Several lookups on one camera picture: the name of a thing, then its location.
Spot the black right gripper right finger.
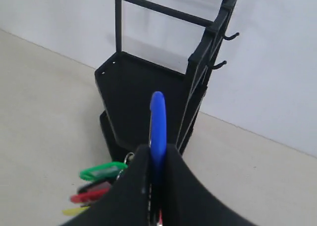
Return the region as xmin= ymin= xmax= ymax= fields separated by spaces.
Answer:
xmin=161 ymin=144 xmax=250 ymax=226

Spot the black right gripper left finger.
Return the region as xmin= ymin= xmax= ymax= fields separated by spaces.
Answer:
xmin=64 ymin=145 xmax=151 ymax=226

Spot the black two-tier metal rack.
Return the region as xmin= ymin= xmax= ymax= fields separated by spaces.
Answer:
xmin=95 ymin=0 xmax=237 ymax=162

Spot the colourful key tag bunch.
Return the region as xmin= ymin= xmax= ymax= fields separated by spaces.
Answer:
xmin=78 ymin=91 xmax=167 ymax=226

